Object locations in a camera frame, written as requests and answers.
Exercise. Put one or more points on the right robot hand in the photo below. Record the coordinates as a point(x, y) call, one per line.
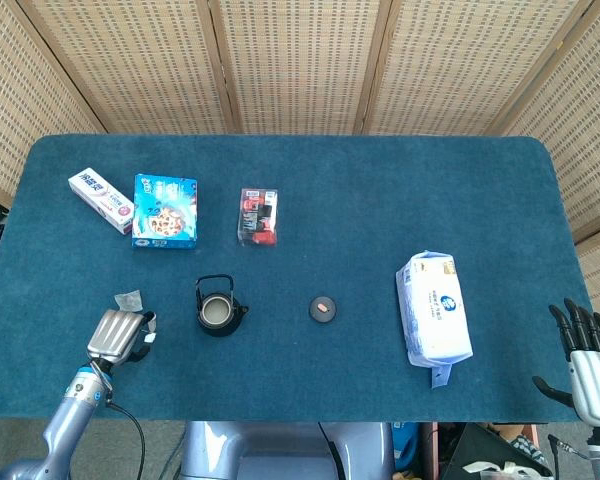
point(597, 380)

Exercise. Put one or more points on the blue package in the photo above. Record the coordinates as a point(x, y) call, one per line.
point(405, 445)

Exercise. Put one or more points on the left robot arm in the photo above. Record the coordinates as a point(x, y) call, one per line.
point(65, 425)

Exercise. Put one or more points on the black teapot lid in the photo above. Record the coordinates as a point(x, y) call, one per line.
point(322, 315)

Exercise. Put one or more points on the blue-grey robot torso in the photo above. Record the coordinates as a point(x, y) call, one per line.
point(280, 450)

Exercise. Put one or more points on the black teapot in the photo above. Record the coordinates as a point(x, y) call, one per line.
point(230, 326)

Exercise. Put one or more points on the white toothpaste box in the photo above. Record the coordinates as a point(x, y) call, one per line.
point(95, 192)

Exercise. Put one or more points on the white tissue pack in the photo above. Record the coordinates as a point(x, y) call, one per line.
point(435, 310)

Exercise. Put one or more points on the blue carpet table cover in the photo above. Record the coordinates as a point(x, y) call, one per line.
point(330, 200)

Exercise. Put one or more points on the clear box of capsules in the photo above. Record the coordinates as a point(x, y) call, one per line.
point(257, 217)

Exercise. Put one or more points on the blue cookie box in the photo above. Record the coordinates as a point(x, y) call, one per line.
point(165, 210)

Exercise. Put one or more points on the black bag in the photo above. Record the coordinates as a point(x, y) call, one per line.
point(480, 447)

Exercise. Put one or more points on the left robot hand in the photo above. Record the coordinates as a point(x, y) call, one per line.
point(112, 335)

